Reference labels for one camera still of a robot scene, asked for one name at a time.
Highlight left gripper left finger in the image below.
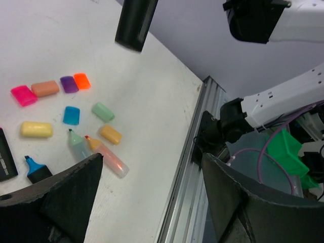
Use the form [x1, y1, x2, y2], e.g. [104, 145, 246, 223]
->
[1, 153, 103, 242]

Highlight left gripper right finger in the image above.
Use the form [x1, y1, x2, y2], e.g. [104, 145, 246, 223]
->
[201, 153, 323, 242]

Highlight blue black highlighter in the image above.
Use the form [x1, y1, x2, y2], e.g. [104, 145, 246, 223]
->
[25, 155, 53, 184]

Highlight pink cap black highlighter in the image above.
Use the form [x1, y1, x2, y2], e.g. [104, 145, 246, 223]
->
[0, 128, 18, 182]

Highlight pastel green highlighter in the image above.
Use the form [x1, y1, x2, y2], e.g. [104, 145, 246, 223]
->
[68, 129, 92, 163]

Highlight pastel orange highlighter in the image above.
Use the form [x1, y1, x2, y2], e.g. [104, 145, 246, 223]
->
[85, 135, 130, 178]

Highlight pastel yellow cap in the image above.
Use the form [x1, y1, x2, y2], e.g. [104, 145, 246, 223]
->
[20, 121, 53, 138]

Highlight pastel orange cap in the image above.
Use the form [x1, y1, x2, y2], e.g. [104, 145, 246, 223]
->
[98, 125, 122, 145]

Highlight blue cap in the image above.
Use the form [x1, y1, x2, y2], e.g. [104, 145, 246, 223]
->
[63, 106, 80, 126]

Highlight pastel green cap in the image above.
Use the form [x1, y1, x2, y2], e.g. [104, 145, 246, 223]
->
[92, 102, 115, 123]

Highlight peach cap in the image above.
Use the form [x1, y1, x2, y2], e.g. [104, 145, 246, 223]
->
[31, 80, 59, 97]

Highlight purple cap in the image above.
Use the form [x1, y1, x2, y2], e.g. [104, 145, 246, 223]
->
[60, 76, 79, 94]

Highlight green cap black highlighter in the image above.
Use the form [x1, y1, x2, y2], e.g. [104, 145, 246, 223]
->
[115, 0, 158, 53]

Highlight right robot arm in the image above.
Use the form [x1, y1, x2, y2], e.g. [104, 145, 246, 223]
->
[218, 1, 323, 143]

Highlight green plastic object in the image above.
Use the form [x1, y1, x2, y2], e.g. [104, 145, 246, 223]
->
[266, 129, 319, 189]

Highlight aluminium rail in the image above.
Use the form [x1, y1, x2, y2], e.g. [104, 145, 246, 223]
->
[154, 76, 229, 242]

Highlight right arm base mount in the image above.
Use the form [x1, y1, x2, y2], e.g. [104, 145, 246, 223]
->
[191, 111, 229, 168]

